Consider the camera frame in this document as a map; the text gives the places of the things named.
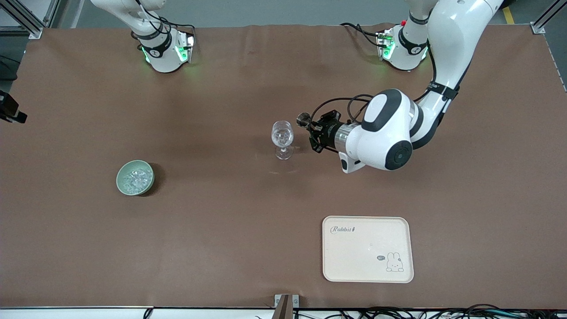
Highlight clear wine glass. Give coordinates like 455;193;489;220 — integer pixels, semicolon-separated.
271;121;295;160

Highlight black left base cable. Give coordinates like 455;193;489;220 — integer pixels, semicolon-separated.
340;22;387;47

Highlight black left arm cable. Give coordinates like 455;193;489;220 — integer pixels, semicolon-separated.
309;93;375;125

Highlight black cable bundle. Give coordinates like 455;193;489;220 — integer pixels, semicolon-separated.
292;303;567;319

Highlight cream rabbit print tray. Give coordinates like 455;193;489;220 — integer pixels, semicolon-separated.
322;216;415;284

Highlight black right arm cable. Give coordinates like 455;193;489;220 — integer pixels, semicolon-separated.
135;0;196;43

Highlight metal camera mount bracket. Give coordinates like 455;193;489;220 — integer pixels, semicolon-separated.
274;294;300;319

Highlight brown table cover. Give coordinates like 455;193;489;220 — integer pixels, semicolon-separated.
0;23;567;309

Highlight clear ice cubes heap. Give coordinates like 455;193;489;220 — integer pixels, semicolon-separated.
123;169;152;192

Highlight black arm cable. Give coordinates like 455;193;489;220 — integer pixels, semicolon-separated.
309;93;375;125
135;0;196;43

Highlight green ceramic bowl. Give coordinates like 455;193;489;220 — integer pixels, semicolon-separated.
116;160;155;196

